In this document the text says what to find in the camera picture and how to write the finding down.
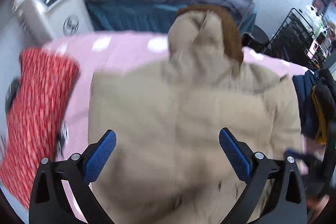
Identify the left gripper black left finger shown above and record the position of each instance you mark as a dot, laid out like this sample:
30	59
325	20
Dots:
48	201

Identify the navy blue folded garment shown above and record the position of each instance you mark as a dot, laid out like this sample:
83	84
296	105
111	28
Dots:
308	116

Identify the tan hooded puffer coat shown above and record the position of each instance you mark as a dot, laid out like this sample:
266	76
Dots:
205	56

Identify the red floral patterned cloth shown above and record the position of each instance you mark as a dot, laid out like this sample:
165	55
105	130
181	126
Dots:
35	117

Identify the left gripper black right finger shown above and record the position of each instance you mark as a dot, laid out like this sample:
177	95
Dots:
286	202

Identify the black wire shelf rack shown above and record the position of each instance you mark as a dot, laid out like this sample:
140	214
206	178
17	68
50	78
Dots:
296	42

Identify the pink polka dot bedsheet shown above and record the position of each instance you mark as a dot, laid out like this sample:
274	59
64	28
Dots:
118	53

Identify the black and yellow garment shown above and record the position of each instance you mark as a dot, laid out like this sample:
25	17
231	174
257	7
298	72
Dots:
323	96

